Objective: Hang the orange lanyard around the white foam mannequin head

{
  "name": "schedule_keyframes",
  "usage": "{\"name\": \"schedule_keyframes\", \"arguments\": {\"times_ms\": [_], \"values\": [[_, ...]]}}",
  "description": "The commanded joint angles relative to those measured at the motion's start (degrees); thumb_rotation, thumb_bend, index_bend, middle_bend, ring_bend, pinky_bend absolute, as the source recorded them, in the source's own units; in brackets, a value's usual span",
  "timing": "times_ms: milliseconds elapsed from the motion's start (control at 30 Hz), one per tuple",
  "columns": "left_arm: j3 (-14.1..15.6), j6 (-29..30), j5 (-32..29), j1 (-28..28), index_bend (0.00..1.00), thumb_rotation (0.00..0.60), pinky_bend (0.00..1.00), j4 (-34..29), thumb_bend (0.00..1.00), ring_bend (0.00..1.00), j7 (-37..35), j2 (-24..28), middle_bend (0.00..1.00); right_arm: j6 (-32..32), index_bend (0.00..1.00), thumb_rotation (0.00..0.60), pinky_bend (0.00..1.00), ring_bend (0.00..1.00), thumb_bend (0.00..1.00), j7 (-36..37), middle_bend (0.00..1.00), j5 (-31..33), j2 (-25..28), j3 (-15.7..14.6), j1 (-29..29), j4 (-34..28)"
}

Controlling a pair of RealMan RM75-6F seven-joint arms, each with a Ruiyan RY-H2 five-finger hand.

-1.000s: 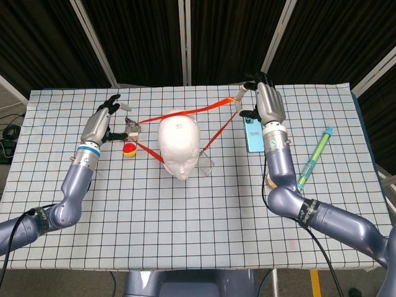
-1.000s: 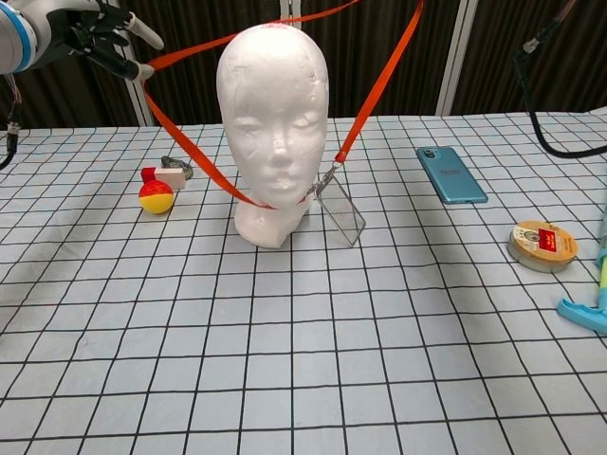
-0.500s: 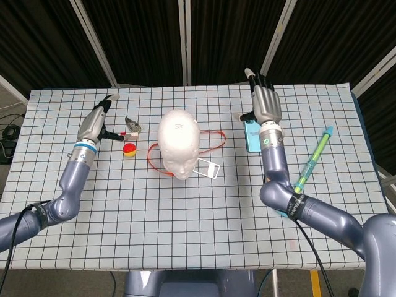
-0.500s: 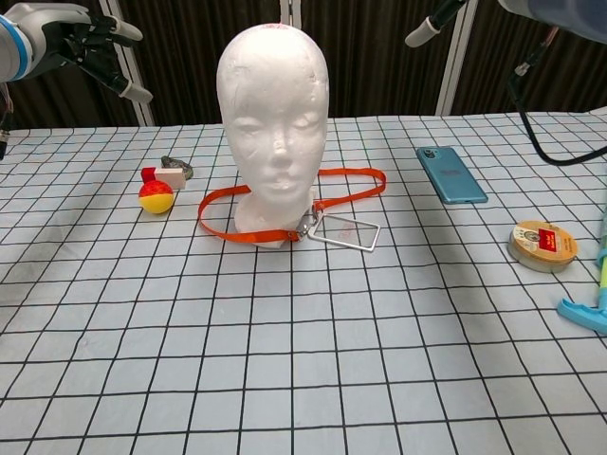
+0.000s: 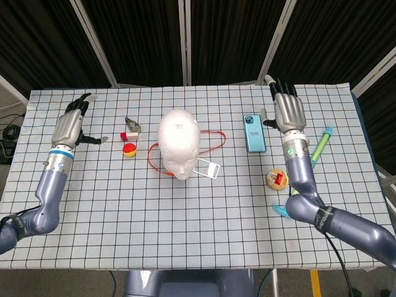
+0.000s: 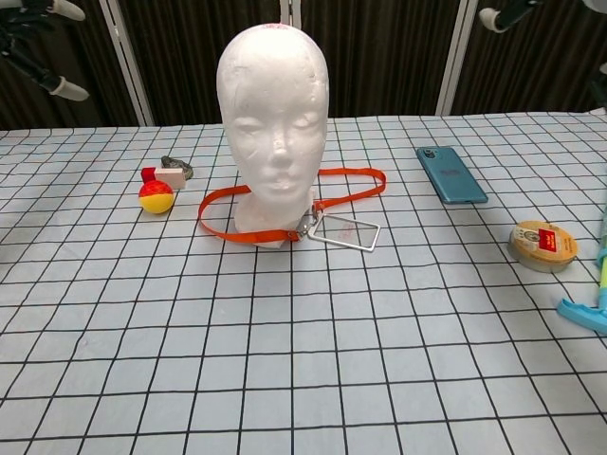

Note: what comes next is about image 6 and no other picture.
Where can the teal smartphone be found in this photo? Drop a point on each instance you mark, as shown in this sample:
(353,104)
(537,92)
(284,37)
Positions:
(453,177)

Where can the white foam mannequin head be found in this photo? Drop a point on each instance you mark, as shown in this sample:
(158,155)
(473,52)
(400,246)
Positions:
(272,95)

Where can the red and white block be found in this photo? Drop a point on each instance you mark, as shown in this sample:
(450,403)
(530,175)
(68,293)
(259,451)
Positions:
(171,177)

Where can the black folding screen white frame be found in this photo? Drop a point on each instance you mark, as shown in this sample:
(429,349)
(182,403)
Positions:
(379,57)

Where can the red and yellow ball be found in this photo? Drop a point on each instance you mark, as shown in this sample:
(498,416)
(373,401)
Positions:
(156,199)

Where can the blue and green toy pump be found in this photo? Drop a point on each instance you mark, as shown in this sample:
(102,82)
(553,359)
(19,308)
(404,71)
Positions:
(583,313)

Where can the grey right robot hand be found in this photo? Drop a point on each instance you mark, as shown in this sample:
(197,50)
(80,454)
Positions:
(493,19)

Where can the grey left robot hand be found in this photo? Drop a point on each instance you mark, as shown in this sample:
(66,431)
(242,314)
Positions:
(19,14)

